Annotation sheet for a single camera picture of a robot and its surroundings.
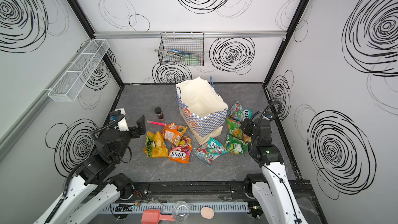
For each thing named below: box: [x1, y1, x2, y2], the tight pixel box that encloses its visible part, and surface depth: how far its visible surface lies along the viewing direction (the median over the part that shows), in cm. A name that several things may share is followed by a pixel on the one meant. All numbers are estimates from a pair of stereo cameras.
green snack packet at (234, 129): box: [225, 117, 245, 140], surface depth 91 cm
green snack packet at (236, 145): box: [224, 133, 249, 157], surface depth 86 cm
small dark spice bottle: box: [154, 106, 166, 122], surface depth 96 cm
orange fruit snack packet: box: [160, 122, 188, 146], surface depth 91 cm
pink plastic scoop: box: [141, 209, 176, 224], surface depth 68 cm
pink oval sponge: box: [200, 206, 215, 220], surface depth 69 cm
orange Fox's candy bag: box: [167, 143, 193, 164], surface depth 84 cm
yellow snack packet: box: [142, 131, 169, 159], surface depth 86 cm
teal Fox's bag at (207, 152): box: [193, 136, 228, 167], surface depth 84 cm
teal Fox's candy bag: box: [227, 100, 253, 123], surface depth 101 cm
